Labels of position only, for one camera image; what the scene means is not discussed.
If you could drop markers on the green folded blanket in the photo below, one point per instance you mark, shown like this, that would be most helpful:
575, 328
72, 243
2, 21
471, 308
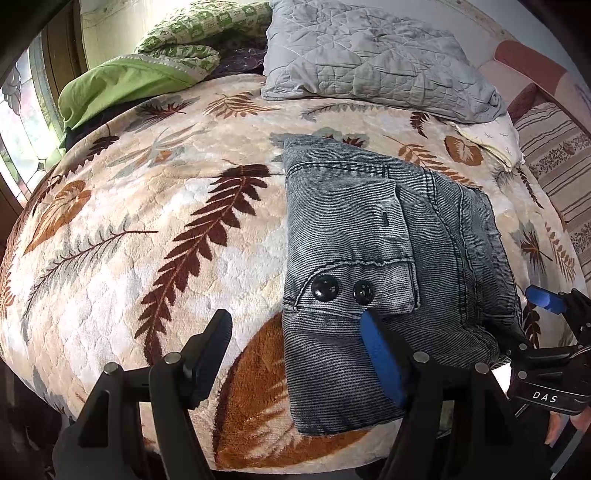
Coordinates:
115, 83

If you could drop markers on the dark purple cloth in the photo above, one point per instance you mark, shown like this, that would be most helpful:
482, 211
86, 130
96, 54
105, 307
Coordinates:
240, 60

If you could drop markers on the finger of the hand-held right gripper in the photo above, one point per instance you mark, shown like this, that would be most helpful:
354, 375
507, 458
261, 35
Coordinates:
542, 297
508, 337

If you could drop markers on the person's right hand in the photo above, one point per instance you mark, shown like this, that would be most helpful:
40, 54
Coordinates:
561, 427

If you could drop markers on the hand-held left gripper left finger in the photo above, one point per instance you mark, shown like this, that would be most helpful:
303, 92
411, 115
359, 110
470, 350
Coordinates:
210, 364

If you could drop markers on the white cloth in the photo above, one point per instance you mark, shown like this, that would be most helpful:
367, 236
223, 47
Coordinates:
494, 138

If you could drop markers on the patterned glass window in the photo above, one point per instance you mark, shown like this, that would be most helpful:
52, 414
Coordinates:
18, 120

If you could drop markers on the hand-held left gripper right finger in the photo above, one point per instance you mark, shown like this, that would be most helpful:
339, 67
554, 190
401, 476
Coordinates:
381, 360

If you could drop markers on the grey quilted pillow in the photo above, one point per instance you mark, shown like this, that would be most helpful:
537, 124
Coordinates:
369, 50

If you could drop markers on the grey denim pants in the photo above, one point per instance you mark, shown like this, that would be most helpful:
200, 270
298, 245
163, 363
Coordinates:
351, 221

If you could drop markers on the green patterned quilt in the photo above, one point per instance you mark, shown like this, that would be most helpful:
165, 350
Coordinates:
194, 27

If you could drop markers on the pink padded headboard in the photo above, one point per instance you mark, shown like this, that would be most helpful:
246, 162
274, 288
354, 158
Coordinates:
517, 60

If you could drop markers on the cream leaf print blanket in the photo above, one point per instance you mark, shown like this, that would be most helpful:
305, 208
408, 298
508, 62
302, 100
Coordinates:
138, 184

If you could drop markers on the striped brown cushion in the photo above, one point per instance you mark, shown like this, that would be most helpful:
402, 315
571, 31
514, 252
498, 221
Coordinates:
558, 157

